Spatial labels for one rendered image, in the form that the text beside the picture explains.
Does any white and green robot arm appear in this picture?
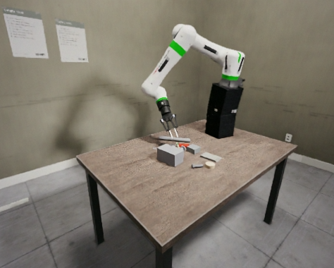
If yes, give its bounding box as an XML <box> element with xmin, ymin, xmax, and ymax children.
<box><xmin>141</xmin><ymin>24</ymin><xmax>245</xmax><ymax>111</ymax></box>

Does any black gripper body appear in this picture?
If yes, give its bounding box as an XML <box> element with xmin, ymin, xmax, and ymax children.
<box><xmin>160</xmin><ymin>106</ymin><xmax>173</xmax><ymax>122</ymax></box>

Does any beige round disc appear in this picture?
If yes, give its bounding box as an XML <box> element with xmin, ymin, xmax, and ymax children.
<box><xmin>206</xmin><ymin>162</ymin><xmax>215</xmax><ymax>169</ymax></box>

